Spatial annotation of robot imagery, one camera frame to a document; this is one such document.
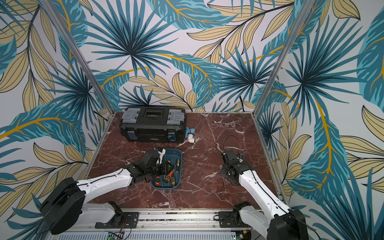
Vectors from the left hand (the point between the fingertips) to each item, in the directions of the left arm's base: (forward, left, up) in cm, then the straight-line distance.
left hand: (172, 169), depth 84 cm
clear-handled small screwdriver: (-4, -30, -6) cm, 31 cm away
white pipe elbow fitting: (+24, -10, -4) cm, 26 cm away
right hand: (-2, -31, -1) cm, 31 cm away
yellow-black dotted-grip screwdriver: (-5, -1, -4) cm, 7 cm away
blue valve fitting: (+29, -8, -2) cm, 30 cm away
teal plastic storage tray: (+10, +3, -7) cm, 12 cm away
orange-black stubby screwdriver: (-6, +8, -5) cm, 12 cm away
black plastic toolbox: (+24, +12, +10) cm, 29 cm away
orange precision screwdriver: (-3, +2, -3) cm, 5 cm away
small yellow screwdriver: (+5, -3, -5) cm, 7 cm away
